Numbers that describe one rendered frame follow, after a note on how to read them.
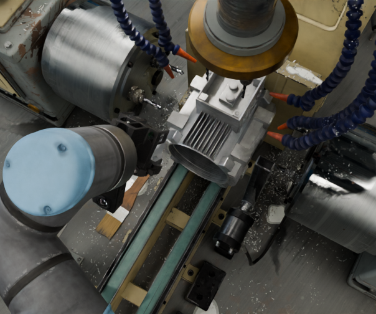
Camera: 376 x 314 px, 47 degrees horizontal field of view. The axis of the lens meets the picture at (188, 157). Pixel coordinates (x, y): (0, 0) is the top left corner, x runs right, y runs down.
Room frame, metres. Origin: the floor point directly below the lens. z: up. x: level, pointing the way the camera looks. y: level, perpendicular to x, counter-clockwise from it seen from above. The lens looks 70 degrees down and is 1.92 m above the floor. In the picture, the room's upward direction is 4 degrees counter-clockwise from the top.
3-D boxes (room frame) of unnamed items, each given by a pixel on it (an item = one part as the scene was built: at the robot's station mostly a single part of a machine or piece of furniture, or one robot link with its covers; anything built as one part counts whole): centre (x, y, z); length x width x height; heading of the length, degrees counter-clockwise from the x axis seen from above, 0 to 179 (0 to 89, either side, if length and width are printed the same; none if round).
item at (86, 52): (0.60, 0.21, 1.04); 0.37 x 0.25 x 0.25; 57
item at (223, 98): (0.43, -0.10, 1.11); 0.12 x 0.11 x 0.07; 146
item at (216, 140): (0.40, -0.08, 1.01); 0.20 x 0.19 x 0.19; 146
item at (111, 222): (0.29, 0.18, 0.80); 0.21 x 0.05 x 0.01; 143
